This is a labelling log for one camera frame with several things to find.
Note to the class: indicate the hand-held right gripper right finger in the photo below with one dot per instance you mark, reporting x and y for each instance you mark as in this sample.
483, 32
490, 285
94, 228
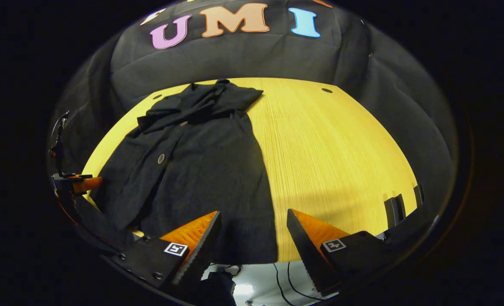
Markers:
307, 259

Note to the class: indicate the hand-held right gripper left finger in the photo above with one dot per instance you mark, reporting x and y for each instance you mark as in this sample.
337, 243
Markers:
203, 250

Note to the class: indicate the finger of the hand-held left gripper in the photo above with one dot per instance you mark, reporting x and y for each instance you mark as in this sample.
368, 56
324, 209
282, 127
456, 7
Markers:
88, 184

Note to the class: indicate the black button shirt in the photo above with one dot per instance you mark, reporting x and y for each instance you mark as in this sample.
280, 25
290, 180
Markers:
201, 170

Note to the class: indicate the dark cloth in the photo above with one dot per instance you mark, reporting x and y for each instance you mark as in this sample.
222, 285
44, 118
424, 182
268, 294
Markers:
216, 291

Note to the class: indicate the black chair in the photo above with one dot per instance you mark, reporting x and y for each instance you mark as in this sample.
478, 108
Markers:
394, 210

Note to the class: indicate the black backdrop cloth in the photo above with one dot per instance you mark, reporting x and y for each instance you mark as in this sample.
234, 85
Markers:
256, 55

